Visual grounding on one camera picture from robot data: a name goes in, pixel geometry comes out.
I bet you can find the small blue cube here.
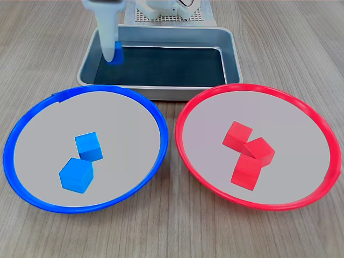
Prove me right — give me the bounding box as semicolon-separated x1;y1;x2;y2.
59;157;94;195
107;41;124;66
74;131;104;162

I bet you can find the small red cube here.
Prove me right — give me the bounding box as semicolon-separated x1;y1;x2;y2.
242;137;276;167
221;120;254;154
230;153;263;191

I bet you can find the black tray mat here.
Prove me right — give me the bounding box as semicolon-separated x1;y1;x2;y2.
92;45;228;87

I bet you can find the steel tray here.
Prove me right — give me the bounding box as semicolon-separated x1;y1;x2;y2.
76;24;244;102

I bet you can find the translucent plastic sheet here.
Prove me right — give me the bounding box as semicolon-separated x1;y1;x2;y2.
125;0;218;27

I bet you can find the blue-rimmed white plate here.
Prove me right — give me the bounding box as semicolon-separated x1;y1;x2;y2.
3;84;169;214

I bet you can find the red-rimmed white plate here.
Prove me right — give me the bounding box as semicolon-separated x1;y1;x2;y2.
175;83;342;212

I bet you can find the pale perforated base plate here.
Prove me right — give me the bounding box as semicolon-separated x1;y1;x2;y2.
133;6;204;24

